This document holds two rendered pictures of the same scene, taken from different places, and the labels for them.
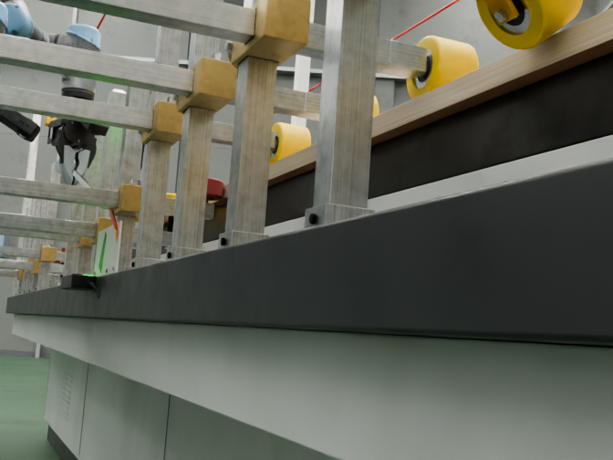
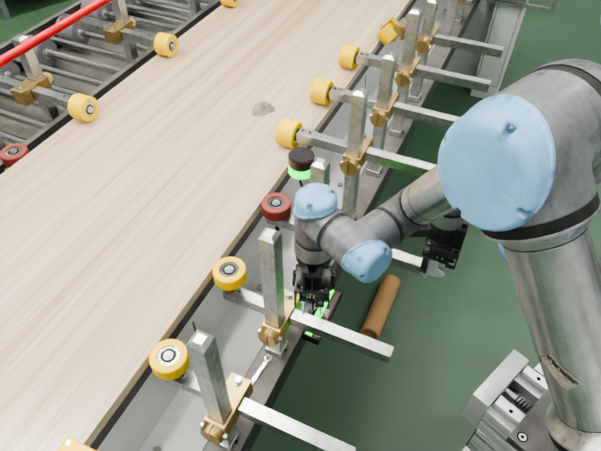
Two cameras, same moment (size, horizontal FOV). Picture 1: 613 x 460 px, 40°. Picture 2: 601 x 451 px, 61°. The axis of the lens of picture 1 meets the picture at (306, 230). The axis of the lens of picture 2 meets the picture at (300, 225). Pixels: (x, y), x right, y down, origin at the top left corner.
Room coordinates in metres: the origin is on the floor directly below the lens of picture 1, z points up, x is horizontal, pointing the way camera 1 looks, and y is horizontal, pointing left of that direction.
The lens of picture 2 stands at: (2.25, 0.98, 1.86)
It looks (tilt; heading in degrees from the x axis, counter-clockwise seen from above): 47 degrees down; 227
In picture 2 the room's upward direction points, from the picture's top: straight up
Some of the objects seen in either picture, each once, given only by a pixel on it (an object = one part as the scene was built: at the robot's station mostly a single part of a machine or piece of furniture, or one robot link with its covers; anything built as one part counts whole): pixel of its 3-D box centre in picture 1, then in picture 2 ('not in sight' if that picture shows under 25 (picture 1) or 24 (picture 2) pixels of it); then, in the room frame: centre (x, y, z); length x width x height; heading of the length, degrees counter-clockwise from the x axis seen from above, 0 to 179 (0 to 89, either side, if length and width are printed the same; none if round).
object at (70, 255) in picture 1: (77, 207); not in sight; (2.32, 0.65, 0.93); 0.05 x 0.05 x 0.45; 23
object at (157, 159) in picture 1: (159, 139); (353, 164); (1.39, 0.26, 0.93); 0.04 x 0.04 x 0.48; 23
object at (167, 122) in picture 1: (163, 126); (356, 154); (1.36, 0.25, 0.95); 0.14 x 0.06 x 0.05; 23
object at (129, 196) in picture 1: (129, 203); not in sight; (1.60, 0.35, 0.85); 0.14 x 0.06 x 0.05; 23
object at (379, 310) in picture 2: not in sight; (381, 306); (1.16, 0.30, 0.04); 0.30 x 0.08 x 0.08; 23
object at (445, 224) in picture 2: not in sight; (447, 213); (1.46, 0.61, 1.04); 0.08 x 0.08 x 0.05
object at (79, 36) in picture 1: (80, 51); (316, 216); (1.80, 0.53, 1.21); 0.09 x 0.08 x 0.11; 88
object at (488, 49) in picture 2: not in sight; (452, 42); (0.62, 0.04, 0.95); 0.37 x 0.03 x 0.03; 113
